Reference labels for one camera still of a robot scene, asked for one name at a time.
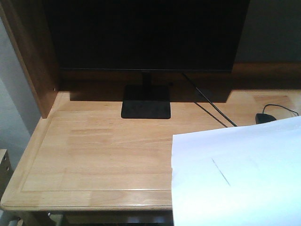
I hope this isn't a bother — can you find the white paper sheet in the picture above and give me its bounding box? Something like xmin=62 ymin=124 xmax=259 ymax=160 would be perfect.
xmin=171 ymin=117 xmax=301 ymax=226

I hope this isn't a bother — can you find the wooden desk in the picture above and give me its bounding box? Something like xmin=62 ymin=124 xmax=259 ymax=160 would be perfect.
xmin=0 ymin=0 xmax=301 ymax=226

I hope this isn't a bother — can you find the black monitor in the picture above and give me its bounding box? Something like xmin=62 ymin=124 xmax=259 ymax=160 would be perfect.
xmin=42 ymin=0 xmax=249 ymax=119

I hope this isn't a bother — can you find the black computer mouse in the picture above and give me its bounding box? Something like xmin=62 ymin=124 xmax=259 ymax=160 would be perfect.
xmin=255 ymin=113 xmax=277 ymax=124

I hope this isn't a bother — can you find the black monitor cable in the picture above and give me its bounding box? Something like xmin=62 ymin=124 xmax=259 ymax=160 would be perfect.
xmin=182 ymin=72 xmax=237 ymax=128

